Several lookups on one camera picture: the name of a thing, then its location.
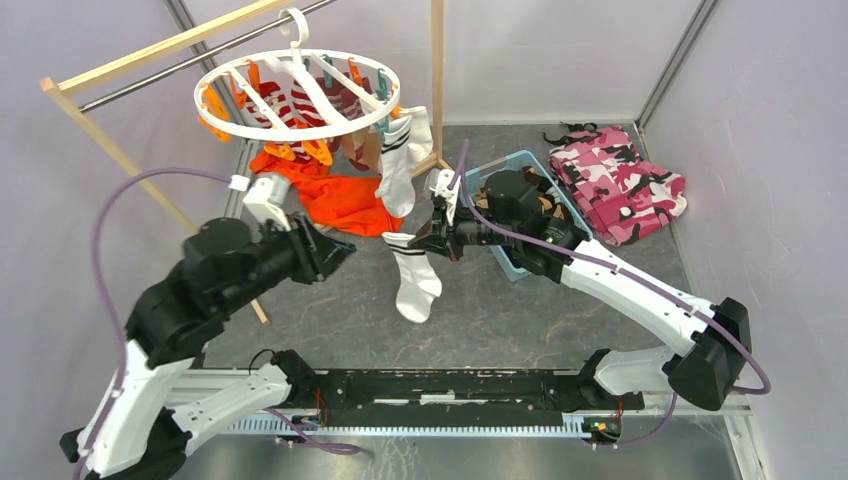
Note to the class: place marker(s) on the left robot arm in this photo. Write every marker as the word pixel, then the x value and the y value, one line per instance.
pixel 223 267

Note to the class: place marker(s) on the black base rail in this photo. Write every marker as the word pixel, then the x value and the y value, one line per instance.
pixel 465 403

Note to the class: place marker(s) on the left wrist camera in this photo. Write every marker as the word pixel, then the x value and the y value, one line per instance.
pixel 264 198

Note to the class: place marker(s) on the wooden drying rack frame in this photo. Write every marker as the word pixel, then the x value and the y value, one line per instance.
pixel 66 177

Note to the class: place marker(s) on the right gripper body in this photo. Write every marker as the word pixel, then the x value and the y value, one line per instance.
pixel 463 230

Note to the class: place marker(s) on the tan sock maroon toe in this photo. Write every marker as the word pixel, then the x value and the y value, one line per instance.
pixel 363 149

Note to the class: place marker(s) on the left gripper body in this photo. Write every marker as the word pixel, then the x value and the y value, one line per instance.
pixel 297 250

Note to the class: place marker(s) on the red white striped sock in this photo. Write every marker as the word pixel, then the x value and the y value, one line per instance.
pixel 284 107

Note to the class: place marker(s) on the orange cloth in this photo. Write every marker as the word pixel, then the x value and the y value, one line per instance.
pixel 346 203

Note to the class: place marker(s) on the metal hanging rod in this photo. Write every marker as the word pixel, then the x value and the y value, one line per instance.
pixel 206 55

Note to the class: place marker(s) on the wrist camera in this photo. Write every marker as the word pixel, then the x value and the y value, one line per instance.
pixel 444 184
pixel 264 198

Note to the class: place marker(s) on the white round clip hanger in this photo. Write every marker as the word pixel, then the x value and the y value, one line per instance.
pixel 349 92

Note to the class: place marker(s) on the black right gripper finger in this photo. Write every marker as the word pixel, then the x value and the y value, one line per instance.
pixel 440 249
pixel 426 237

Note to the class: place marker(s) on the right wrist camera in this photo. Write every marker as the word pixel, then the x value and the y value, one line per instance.
pixel 444 184

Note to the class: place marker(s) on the white sock with black stripes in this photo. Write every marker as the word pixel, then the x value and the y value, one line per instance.
pixel 406 143

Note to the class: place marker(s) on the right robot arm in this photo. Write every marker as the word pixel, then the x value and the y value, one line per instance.
pixel 705 346

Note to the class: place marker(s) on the pink camouflage trousers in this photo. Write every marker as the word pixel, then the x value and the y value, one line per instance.
pixel 622 196

